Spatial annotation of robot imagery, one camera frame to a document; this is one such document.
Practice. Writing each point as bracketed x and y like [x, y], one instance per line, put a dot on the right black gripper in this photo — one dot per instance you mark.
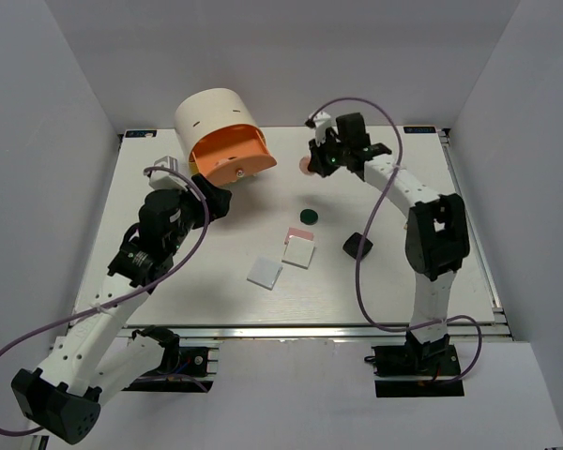
[316, 163]

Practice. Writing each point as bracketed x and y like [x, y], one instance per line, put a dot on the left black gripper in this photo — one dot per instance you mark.
[219, 199]

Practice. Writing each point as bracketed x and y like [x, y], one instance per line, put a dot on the yellow drawer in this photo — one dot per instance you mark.
[193, 167]

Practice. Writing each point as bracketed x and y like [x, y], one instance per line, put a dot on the peach top drawer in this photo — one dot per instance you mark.
[232, 153]

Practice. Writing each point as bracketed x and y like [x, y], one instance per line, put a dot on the dark green round compact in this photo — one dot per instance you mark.
[308, 216]

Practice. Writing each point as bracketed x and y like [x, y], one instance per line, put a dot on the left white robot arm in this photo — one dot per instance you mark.
[66, 391]

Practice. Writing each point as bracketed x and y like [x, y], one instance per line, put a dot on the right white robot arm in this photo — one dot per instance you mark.
[436, 241]

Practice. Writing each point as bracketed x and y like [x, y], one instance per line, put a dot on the pink square palette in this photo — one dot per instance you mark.
[296, 232]

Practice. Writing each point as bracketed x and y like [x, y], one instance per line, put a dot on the light blue square palette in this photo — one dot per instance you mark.
[264, 273]

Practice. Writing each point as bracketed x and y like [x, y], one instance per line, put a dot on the white round drawer cabinet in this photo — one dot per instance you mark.
[208, 111]

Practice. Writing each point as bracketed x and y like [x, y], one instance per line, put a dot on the black square compact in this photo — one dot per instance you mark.
[352, 243]

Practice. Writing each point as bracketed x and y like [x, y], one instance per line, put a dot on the white square palette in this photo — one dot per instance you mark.
[298, 252]

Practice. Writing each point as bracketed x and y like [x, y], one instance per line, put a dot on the right blue table sticker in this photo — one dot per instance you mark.
[419, 130]

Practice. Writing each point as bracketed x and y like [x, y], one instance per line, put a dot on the blue table sticker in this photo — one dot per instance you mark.
[140, 133]
[419, 130]

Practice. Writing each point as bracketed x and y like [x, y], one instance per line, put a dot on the left blue table sticker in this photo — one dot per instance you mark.
[140, 133]

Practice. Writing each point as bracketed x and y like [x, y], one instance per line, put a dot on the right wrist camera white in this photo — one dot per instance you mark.
[320, 122]

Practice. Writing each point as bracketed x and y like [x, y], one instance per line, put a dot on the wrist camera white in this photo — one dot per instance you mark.
[164, 179]
[320, 122]

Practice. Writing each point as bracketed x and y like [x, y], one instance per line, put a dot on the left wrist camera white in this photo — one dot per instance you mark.
[164, 179]

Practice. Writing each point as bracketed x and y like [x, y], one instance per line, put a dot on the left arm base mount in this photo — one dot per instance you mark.
[182, 369]

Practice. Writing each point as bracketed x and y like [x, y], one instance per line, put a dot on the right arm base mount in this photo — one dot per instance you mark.
[415, 370]

